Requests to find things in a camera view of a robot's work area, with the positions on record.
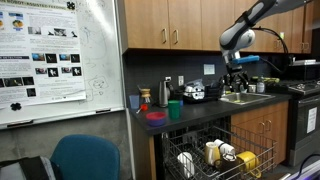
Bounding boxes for wooden base cabinet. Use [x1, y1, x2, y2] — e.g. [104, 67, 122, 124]
[230, 101, 290, 166]

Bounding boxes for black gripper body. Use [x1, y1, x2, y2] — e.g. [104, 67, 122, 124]
[227, 63, 245, 79]

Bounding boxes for glass carafe with wood collar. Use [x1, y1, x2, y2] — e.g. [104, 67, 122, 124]
[138, 87, 153, 105]

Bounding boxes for red plastic bowl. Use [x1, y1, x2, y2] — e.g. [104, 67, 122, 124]
[145, 111, 167, 122]

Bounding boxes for black stove oven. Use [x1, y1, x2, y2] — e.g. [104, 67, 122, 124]
[286, 79, 320, 168]

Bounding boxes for white wall note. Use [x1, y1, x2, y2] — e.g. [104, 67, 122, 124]
[203, 63, 216, 76]

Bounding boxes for mustard mug with white base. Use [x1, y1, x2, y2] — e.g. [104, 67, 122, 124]
[204, 141, 222, 167]

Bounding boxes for green plastic cup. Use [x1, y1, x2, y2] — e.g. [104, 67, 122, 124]
[167, 100, 181, 120]

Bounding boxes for black dish drying rack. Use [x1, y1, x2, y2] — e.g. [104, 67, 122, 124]
[182, 79, 225, 104]

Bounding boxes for white oven notice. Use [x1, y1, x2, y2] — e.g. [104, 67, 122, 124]
[306, 106, 318, 135]

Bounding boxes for black microwave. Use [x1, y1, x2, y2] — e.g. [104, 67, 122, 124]
[288, 59, 320, 82]

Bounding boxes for blue office chair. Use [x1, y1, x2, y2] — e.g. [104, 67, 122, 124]
[49, 134, 121, 180]

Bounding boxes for grey black backpack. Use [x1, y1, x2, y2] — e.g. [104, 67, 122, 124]
[0, 155, 63, 180]

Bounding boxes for yellow mug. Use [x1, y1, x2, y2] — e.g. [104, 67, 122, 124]
[236, 150, 263, 179]

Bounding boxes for small red scoop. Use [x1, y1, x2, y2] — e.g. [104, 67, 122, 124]
[135, 103, 149, 115]

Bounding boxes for whiteboard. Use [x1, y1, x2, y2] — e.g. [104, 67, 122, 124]
[0, 0, 126, 131]

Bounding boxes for wire dishwasher rack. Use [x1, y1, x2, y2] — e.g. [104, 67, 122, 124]
[162, 124, 278, 180]

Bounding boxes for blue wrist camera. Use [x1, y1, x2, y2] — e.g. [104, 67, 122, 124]
[231, 55, 261, 65]

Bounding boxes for wooden wall cabinets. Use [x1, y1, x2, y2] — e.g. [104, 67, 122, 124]
[116, 0, 316, 55]

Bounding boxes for plain white mug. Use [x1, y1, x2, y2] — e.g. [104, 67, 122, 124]
[176, 151, 196, 179]

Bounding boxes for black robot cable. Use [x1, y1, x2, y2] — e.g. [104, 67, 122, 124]
[251, 26, 295, 75]

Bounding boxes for translucent blue cup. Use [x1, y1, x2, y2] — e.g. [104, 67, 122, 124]
[128, 94, 141, 110]

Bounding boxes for white mug with black band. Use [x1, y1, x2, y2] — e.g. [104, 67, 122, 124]
[213, 138, 237, 156]

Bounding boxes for research poster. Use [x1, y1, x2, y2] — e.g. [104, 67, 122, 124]
[0, 0, 87, 110]

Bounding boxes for stainless steel tumbler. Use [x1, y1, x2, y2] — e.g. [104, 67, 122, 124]
[158, 79, 172, 108]

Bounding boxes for blue plastic bowl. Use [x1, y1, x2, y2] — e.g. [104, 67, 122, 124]
[146, 117, 167, 128]

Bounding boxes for steel sink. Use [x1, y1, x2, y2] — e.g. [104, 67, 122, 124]
[218, 92, 276, 106]

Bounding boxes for black flower magnet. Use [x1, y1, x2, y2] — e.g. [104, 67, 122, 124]
[9, 102, 23, 112]

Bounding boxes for dark mug with white base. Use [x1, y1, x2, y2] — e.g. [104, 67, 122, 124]
[218, 153, 248, 180]

